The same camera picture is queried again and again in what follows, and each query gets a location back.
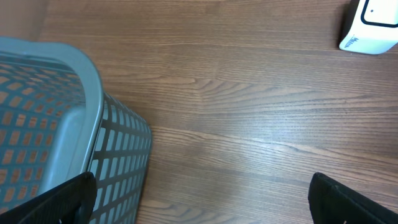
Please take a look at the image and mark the white barcode scanner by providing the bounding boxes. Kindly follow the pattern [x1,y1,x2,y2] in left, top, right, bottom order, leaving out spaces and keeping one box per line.
[338,0,397,55]

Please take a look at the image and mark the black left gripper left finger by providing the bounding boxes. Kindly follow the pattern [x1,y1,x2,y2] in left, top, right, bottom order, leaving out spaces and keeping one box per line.
[1,172,97,224]

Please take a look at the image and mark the grey plastic lattice basket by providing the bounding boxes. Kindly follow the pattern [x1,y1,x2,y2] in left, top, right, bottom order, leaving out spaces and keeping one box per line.
[1,37,152,223]

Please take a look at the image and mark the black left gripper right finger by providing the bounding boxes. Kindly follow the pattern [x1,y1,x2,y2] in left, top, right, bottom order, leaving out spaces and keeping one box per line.
[308,172,397,224]

